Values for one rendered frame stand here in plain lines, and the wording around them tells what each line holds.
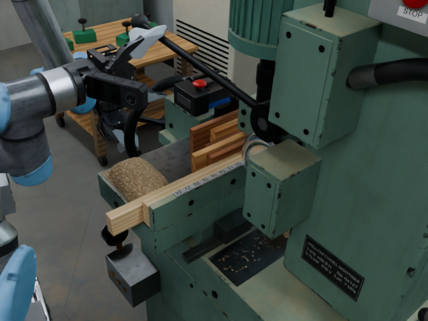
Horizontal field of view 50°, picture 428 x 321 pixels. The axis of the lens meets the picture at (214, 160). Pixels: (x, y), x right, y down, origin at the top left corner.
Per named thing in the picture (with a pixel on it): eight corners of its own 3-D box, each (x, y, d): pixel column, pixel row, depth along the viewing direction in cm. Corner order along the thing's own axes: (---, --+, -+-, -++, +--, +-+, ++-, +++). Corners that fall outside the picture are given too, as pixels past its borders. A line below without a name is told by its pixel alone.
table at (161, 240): (270, 96, 133) (272, 78, 129) (356, 144, 115) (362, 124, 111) (78, 173, 101) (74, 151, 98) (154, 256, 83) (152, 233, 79)
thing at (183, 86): (209, 83, 112) (210, 62, 109) (239, 100, 106) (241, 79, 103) (165, 98, 106) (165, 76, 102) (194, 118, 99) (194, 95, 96)
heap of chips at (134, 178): (139, 157, 97) (139, 143, 94) (178, 192, 88) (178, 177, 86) (101, 173, 92) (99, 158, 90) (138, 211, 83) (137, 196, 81)
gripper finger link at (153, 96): (154, 85, 98) (121, 71, 90) (170, 97, 94) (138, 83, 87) (147, 97, 98) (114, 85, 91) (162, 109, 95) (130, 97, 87)
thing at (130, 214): (314, 128, 108) (317, 114, 106) (321, 132, 107) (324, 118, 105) (107, 230, 79) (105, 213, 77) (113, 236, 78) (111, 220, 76)
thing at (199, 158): (273, 137, 105) (276, 116, 101) (278, 140, 104) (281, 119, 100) (191, 176, 92) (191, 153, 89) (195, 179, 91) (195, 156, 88)
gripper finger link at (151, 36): (144, 7, 86) (111, 42, 85) (162, 18, 82) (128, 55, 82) (153, 18, 88) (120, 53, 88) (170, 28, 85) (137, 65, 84)
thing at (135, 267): (134, 260, 120) (132, 239, 115) (160, 291, 113) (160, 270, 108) (106, 276, 116) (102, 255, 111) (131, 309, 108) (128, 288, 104)
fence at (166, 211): (356, 121, 112) (361, 102, 108) (362, 125, 111) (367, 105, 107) (149, 228, 80) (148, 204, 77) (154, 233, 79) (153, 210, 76)
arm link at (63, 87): (52, 84, 74) (59, 125, 79) (78, 76, 76) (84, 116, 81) (33, 65, 78) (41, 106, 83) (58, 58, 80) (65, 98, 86)
